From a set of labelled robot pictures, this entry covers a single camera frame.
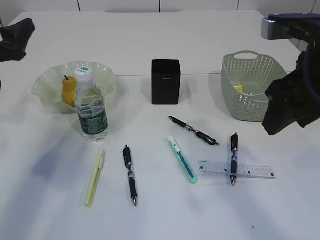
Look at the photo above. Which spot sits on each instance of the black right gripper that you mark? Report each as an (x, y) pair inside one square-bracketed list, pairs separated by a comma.
[(290, 101)]

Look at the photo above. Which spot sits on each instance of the black blue gel pen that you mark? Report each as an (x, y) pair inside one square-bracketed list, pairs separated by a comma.
[(234, 158)]

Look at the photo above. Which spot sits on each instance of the green perforated plastic basket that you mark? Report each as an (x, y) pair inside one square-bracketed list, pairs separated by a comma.
[(255, 72)]

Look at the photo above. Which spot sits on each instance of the green wavy glass plate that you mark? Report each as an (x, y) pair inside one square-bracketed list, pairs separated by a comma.
[(56, 87)]

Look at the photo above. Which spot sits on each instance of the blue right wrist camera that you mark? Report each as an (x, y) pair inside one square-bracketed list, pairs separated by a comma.
[(301, 26)]

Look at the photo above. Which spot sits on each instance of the yellow pear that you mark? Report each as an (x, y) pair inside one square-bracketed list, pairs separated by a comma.
[(69, 85)]

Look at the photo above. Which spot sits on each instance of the mint green utility knife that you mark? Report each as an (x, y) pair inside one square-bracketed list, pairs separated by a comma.
[(188, 170)]

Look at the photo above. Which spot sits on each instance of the clear plastic ruler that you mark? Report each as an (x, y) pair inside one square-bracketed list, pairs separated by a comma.
[(242, 170)]

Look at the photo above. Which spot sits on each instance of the clear water bottle green label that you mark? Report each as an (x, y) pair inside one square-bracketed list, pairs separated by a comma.
[(90, 106)]

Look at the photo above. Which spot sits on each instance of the black gel pen left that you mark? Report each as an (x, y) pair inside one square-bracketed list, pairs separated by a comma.
[(131, 175)]

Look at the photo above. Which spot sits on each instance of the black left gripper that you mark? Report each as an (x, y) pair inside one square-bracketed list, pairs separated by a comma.
[(15, 39)]

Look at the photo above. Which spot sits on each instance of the yellow utility knife packaging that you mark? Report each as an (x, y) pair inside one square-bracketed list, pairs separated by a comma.
[(240, 89)]

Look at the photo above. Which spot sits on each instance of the black square pen holder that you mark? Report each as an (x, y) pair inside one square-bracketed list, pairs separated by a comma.
[(165, 81)]

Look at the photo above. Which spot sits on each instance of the yellow-green pen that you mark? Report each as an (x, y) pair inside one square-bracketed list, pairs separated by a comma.
[(90, 195)]

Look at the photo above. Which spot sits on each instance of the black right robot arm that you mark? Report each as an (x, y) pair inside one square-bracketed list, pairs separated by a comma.
[(312, 68)]

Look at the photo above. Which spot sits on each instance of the black gel pen centre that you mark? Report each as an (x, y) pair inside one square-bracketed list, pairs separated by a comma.
[(209, 140)]

